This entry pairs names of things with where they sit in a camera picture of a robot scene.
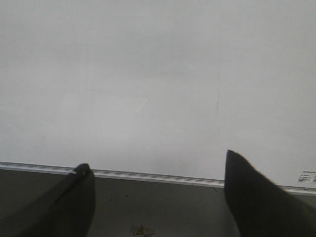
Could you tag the white label sticker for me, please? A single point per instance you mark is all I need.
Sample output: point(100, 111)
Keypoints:
point(307, 177)

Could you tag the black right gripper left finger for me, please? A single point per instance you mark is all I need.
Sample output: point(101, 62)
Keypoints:
point(65, 210)

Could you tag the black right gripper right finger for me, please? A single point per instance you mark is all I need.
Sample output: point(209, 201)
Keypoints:
point(259, 207)

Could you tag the white whiteboard with aluminium frame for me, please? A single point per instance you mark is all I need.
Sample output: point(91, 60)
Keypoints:
point(159, 90)

